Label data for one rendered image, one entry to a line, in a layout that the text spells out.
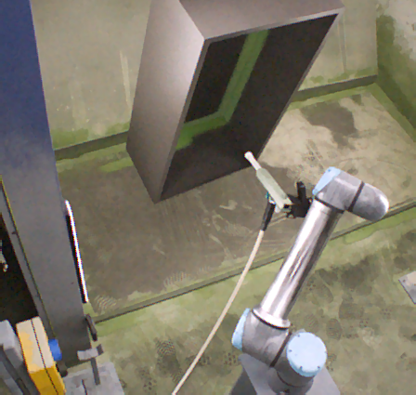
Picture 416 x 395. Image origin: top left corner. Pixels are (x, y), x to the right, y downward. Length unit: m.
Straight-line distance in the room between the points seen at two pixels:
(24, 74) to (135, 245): 1.95
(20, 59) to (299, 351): 1.31
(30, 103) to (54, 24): 1.99
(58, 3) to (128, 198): 1.23
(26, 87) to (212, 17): 0.74
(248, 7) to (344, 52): 2.33
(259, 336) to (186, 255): 1.20
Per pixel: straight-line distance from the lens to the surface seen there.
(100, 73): 3.27
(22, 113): 1.26
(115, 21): 3.28
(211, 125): 2.94
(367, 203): 1.79
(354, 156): 3.73
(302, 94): 3.92
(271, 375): 2.07
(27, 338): 1.15
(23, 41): 1.14
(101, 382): 1.89
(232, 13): 1.77
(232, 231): 3.10
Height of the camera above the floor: 2.60
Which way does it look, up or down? 52 degrees down
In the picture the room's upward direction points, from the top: 10 degrees clockwise
